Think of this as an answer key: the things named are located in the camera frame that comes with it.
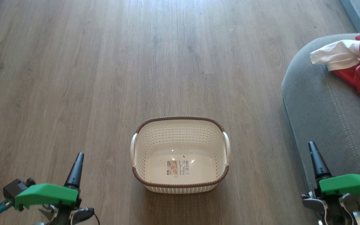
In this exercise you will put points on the left gripper body green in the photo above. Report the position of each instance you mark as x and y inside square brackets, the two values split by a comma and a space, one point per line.
[45, 194]

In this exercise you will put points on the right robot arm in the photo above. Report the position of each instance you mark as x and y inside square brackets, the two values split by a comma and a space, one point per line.
[333, 211]

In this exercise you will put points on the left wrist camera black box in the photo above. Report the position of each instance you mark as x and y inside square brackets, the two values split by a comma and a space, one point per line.
[12, 189]

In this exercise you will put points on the paper label sticker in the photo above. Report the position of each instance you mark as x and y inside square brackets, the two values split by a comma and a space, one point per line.
[177, 167]

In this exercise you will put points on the cream plastic basket brown rim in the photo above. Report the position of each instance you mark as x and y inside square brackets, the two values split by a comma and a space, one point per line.
[180, 137]

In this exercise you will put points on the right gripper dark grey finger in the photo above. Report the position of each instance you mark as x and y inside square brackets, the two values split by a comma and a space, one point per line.
[319, 162]

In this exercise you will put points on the grey sofa seat double stitching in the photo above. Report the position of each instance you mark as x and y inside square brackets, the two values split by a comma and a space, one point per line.
[323, 109]

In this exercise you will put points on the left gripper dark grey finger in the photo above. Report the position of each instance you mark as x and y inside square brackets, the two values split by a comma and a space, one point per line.
[75, 172]

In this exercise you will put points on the right gripper body green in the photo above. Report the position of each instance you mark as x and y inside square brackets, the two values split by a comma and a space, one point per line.
[348, 185]

